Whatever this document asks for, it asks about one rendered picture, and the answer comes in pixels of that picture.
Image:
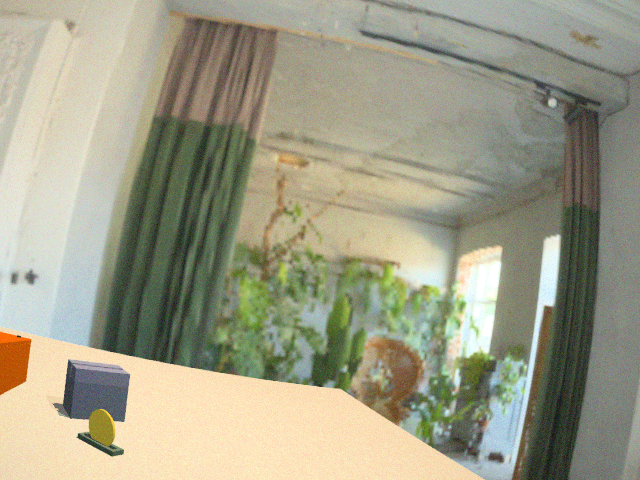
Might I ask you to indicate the dark grey box side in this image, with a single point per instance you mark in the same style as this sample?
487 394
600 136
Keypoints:
81 399

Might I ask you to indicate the dark green coin holder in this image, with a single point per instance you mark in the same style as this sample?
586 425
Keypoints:
111 450

